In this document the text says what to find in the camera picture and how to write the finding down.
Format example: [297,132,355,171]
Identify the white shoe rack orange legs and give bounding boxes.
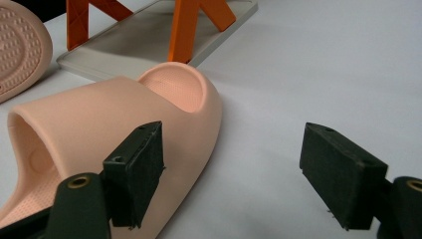
[56,0,260,83]

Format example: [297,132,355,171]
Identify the pink rubber slipper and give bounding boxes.
[0,0,54,105]
[0,61,224,239]

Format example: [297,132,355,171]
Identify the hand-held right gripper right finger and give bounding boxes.
[299,121,389,231]

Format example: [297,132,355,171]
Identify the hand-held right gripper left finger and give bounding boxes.
[103,120,165,230]

